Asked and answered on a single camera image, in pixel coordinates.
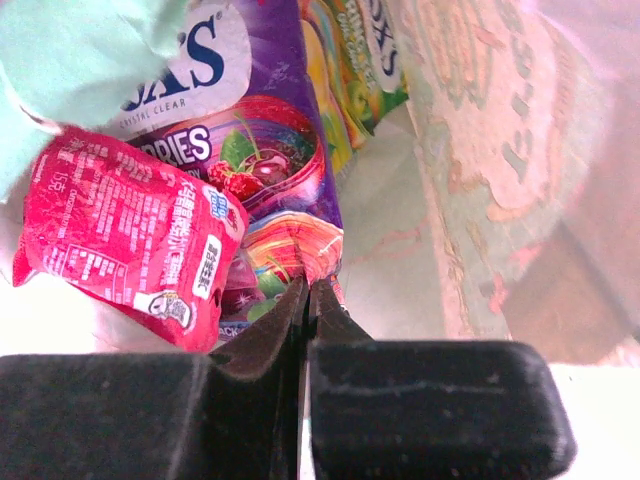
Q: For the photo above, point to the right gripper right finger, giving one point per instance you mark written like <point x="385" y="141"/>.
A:
<point x="439" y="409"/>

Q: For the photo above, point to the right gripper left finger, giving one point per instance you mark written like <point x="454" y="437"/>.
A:
<point x="229" y="414"/>

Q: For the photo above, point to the green patterned paper bag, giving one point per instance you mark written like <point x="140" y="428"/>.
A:
<point x="499" y="201"/>

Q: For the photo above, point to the purple berries candy packet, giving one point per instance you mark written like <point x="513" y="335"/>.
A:
<point x="236" y="109"/>

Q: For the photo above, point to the green fruit candy packet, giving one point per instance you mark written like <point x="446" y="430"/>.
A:
<point x="354" y="65"/>

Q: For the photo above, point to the small red snack packet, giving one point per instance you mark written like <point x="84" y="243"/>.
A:
<point x="122" y="226"/>

